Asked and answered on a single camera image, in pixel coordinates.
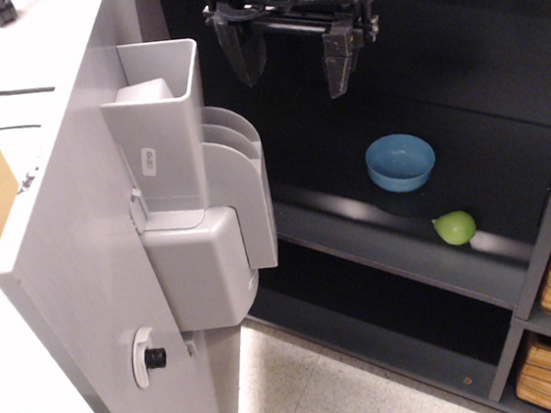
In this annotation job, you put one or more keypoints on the green toy pear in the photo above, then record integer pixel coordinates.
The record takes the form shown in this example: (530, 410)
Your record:
(455, 228)

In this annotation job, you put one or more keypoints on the black caster wheel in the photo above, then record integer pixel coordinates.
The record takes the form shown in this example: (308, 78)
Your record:
(8, 12)

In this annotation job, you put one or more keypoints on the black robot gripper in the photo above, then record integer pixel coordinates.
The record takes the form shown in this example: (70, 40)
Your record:
(345, 25)

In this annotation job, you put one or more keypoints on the grey door shelf bins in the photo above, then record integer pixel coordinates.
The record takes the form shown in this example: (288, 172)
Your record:
(201, 201)

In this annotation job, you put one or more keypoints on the blue plastic bowl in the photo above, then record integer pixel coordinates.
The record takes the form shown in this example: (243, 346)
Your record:
(400, 162)

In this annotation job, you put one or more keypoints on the grey toy fridge door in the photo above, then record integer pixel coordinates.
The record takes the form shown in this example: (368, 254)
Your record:
(71, 261)

